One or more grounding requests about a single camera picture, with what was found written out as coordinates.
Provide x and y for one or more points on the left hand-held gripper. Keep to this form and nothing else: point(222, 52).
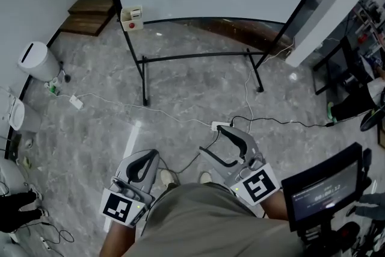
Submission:
point(120, 207)

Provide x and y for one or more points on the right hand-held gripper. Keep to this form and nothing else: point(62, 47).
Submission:
point(257, 185)

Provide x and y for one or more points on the small white whiteboard eraser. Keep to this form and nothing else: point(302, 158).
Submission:
point(136, 14)

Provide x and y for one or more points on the person's left forearm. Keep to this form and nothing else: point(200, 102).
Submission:
point(120, 237)

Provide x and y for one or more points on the person's right forearm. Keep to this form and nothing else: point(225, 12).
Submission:
point(275, 206)

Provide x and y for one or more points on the cream eraser holder box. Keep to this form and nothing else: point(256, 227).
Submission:
point(126, 16)

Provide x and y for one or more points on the person's left shoe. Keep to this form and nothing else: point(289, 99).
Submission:
point(167, 177)

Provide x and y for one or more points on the person's shoe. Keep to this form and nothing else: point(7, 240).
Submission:
point(206, 177)
point(167, 177)

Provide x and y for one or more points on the white power strip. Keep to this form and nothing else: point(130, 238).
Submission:
point(219, 125)

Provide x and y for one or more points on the person's right shoe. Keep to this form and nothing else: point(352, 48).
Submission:
point(206, 177)

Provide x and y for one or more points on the person's khaki clothing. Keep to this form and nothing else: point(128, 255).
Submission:
point(204, 219)

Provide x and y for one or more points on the flat white power adapter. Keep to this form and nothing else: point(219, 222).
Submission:
point(76, 102)

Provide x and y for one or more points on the black monitor on stand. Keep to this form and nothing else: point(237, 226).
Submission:
point(325, 189)

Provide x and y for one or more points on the small green white bottle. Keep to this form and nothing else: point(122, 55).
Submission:
point(54, 86)

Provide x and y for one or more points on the white round seat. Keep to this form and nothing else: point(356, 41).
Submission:
point(13, 112)

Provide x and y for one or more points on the black metal table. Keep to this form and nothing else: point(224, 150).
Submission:
point(337, 63)

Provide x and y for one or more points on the white trash bin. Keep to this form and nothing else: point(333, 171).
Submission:
point(37, 61)

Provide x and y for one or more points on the brown wooden steps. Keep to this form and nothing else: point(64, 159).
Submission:
point(87, 16)

